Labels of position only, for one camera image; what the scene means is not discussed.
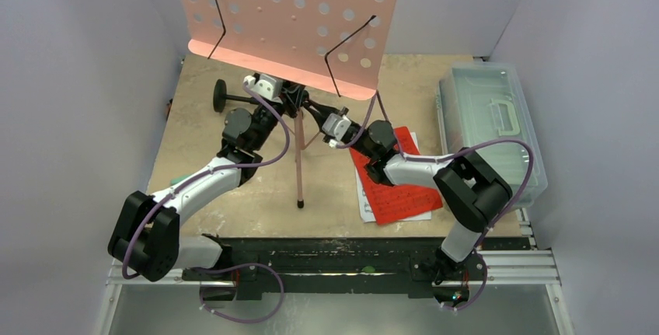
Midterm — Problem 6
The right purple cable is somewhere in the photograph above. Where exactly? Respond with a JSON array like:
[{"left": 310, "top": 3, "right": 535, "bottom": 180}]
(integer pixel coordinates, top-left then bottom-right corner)
[{"left": 334, "top": 90, "right": 535, "bottom": 313}]

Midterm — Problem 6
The black microphone desk stand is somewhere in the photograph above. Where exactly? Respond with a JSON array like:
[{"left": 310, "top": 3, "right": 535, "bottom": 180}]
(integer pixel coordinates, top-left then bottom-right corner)
[{"left": 212, "top": 79, "right": 258, "bottom": 113}]

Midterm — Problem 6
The clear plastic storage box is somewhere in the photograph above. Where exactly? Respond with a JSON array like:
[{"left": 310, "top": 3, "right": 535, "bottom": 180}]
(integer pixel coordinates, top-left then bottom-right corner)
[{"left": 436, "top": 61, "right": 548, "bottom": 208}]

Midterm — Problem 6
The teal toy microphone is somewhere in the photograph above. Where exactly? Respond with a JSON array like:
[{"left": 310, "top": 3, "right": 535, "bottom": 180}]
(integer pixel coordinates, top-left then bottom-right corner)
[{"left": 169, "top": 176, "right": 186, "bottom": 186}]

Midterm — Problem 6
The red sheet music page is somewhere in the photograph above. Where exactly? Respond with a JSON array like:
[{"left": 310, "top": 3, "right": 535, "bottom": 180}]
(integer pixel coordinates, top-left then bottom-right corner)
[{"left": 349, "top": 126, "right": 444, "bottom": 226}]

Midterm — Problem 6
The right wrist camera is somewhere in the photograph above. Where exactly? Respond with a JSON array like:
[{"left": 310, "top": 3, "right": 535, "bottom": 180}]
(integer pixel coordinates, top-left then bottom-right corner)
[{"left": 320, "top": 107, "right": 352, "bottom": 148}]

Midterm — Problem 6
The pink music stand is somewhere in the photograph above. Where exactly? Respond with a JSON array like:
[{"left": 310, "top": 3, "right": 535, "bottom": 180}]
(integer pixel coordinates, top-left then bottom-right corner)
[{"left": 170, "top": 0, "right": 406, "bottom": 209}]

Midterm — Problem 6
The white sheet music page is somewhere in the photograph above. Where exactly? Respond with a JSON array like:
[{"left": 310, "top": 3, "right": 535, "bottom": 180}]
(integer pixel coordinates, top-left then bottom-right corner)
[{"left": 355, "top": 134, "right": 434, "bottom": 224}]

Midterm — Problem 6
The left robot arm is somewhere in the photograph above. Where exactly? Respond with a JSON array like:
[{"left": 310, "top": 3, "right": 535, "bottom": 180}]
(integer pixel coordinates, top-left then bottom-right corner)
[{"left": 108, "top": 82, "right": 309, "bottom": 282}]

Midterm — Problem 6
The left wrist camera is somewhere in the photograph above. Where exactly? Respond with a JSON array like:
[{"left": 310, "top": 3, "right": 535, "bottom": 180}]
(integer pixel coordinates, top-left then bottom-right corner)
[{"left": 242, "top": 73, "right": 284, "bottom": 103}]

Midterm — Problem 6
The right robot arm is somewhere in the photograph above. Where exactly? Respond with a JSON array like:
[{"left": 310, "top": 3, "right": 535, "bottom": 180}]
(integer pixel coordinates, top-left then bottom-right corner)
[{"left": 302, "top": 100, "right": 513, "bottom": 278}]

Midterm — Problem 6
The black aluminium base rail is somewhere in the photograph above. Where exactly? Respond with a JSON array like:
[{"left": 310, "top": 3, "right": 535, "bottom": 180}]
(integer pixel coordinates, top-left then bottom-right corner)
[{"left": 105, "top": 237, "right": 562, "bottom": 303}]

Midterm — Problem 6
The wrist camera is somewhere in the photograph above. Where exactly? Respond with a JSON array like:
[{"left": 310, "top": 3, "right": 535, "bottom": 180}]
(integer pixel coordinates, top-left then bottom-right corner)
[
  {"left": 320, "top": 107, "right": 352, "bottom": 148},
  {"left": 242, "top": 73, "right": 284, "bottom": 103}
]

